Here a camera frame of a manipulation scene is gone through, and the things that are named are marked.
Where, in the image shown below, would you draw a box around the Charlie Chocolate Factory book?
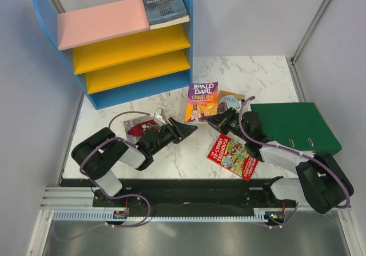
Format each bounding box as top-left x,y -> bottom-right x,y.
185,82 -> 218,123

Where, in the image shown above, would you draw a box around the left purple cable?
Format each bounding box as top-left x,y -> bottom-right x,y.
51,111 -> 152,241

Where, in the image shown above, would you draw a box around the aluminium frame post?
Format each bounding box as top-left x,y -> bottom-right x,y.
289,0 -> 344,65

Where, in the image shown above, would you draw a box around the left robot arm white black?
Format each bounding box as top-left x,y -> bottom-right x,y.
71,117 -> 198,206

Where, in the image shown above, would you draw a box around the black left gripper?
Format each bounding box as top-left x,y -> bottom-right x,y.
150,117 -> 198,155

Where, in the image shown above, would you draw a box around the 13-Storey Treehouse red book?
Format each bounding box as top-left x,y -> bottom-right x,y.
207,134 -> 258,182

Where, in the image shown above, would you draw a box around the Nineteen Eighty-Four blue book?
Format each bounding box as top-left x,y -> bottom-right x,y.
142,0 -> 190,30

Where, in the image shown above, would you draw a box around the green lever arch file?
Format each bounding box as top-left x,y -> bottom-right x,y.
250,102 -> 342,155

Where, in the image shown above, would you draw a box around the colourful blue wooden bookshelf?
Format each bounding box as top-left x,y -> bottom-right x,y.
32,0 -> 193,109

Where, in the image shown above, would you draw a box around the light blue cable duct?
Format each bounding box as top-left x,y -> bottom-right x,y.
52,209 -> 268,223

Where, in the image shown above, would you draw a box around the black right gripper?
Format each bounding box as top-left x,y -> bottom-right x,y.
204,107 -> 249,142

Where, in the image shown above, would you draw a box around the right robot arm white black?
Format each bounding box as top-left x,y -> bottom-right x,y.
204,108 -> 354,214

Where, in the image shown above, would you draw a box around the Hamlet picture book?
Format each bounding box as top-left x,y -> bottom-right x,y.
124,115 -> 160,143

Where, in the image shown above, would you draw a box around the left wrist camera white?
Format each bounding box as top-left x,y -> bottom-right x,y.
153,107 -> 166,126

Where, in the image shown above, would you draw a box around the Othello tan picture book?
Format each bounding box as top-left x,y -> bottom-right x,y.
217,90 -> 245,114

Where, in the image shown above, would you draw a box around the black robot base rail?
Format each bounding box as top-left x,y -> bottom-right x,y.
58,176 -> 301,218

